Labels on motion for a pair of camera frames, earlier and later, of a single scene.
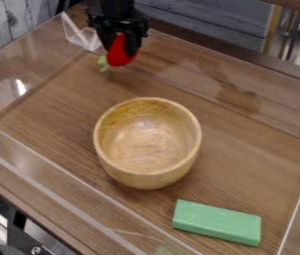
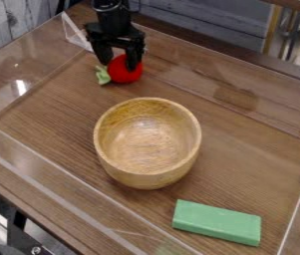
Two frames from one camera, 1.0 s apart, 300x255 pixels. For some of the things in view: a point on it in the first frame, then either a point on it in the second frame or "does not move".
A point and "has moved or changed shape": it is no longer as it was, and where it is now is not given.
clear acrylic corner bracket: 85,37 does not move
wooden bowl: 148,140 does not move
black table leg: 17,236 does not move
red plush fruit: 119,56 has moved or changed shape
